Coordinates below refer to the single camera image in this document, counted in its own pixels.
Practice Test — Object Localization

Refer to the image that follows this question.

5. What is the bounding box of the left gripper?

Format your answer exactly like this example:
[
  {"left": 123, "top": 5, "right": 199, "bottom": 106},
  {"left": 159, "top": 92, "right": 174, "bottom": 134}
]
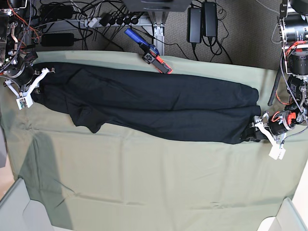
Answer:
[{"left": 240, "top": 110, "right": 307, "bottom": 142}]

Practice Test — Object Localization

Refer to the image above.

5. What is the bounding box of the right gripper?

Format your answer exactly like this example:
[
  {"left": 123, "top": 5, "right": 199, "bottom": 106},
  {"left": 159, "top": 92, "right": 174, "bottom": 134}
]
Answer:
[{"left": 4, "top": 62, "right": 55, "bottom": 95}]

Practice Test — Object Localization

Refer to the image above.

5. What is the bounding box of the black T-shirt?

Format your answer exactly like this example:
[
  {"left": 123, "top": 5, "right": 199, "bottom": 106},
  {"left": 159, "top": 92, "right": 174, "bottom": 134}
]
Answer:
[{"left": 31, "top": 63, "right": 261, "bottom": 144}]

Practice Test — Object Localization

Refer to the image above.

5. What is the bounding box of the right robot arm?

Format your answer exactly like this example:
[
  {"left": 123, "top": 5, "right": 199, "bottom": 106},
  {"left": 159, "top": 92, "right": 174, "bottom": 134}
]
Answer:
[{"left": 0, "top": 0, "right": 41, "bottom": 97}]

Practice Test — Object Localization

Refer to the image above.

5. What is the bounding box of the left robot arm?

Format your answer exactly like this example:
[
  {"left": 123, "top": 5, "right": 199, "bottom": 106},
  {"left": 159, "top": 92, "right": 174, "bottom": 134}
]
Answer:
[{"left": 241, "top": 0, "right": 308, "bottom": 141}]

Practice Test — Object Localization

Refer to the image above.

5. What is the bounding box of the black power adapter left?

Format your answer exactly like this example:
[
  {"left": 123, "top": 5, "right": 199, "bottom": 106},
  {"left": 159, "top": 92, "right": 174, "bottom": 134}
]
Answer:
[{"left": 41, "top": 33, "right": 75, "bottom": 47}]

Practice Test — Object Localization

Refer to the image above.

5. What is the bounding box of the black power adapter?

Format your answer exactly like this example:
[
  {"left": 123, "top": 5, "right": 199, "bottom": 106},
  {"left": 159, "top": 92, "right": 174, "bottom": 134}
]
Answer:
[
  {"left": 41, "top": 33, "right": 75, "bottom": 47},
  {"left": 187, "top": 7, "right": 202, "bottom": 43},
  {"left": 202, "top": 1, "right": 218, "bottom": 37}
]

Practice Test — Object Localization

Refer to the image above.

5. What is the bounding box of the white power strip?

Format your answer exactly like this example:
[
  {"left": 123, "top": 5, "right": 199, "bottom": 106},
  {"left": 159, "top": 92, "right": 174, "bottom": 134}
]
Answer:
[{"left": 85, "top": 14, "right": 142, "bottom": 28}]

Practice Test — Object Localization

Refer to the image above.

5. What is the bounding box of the white bin right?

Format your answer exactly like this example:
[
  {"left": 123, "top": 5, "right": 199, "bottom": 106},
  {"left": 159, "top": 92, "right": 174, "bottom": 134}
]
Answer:
[{"left": 257, "top": 197, "right": 308, "bottom": 231}]

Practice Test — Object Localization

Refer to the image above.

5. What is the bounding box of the white bin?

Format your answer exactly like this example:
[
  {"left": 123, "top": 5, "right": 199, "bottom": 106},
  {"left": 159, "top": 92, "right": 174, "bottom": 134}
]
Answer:
[
  {"left": 257, "top": 197, "right": 308, "bottom": 231},
  {"left": 0, "top": 179, "right": 54, "bottom": 231}
]

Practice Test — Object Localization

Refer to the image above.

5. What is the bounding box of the blue orange bar clamp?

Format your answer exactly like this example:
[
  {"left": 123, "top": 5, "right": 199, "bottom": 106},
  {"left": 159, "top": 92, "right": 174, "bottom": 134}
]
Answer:
[{"left": 125, "top": 28, "right": 173, "bottom": 74}]

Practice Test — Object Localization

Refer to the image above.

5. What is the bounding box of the light green table cloth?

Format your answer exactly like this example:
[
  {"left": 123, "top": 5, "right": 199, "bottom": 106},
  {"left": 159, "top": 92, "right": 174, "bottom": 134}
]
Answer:
[{"left": 0, "top": 50, "right": 308, "bottom": 228}]

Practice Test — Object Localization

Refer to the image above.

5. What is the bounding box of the black power adapter right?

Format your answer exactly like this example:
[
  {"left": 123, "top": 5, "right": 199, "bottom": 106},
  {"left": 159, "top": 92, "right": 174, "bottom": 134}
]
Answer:
[{"left": 187, "top": 7, "right": 202, "bottom": 43}]

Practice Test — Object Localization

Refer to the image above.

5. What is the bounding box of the white bin left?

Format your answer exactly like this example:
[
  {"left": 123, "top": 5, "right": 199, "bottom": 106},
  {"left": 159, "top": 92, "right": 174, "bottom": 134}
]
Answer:
[{"left": 0, "top": 179, "right": 54, "bottom": 231}]

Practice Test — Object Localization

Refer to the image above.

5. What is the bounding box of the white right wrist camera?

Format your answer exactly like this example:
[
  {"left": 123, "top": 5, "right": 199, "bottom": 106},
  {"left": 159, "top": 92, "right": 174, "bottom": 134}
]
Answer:
[{"left": 16, "top": 95, "right": 33, "bottom": 110}]

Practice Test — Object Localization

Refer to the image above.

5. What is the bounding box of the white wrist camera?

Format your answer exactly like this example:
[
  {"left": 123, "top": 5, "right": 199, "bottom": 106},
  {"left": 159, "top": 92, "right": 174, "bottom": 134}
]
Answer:
[
  {"left": 16, "top": 95, "right": 33, "bottom": 110},
  {"left": 269, "top": 145, "right": 286, "bottom": 160}
]

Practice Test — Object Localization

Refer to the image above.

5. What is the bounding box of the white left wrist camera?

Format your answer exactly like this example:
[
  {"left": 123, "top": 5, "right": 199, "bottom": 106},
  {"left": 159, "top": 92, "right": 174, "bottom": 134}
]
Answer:
[{"left": 269, "top": 145, "right": 286, "bottom": 160}]

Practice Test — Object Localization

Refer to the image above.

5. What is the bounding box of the white cable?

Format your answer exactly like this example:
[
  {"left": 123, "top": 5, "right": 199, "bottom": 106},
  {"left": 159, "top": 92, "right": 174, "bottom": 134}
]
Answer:
[{"left": 255, "top": 0, "right": 284, "bottom": 44}]

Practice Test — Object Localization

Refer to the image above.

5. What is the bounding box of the aluminium frame post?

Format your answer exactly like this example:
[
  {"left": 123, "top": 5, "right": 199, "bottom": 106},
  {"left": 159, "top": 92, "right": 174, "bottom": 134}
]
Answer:
[{"left": 148, "top": 11, "right": 168, "bottom": 56}]

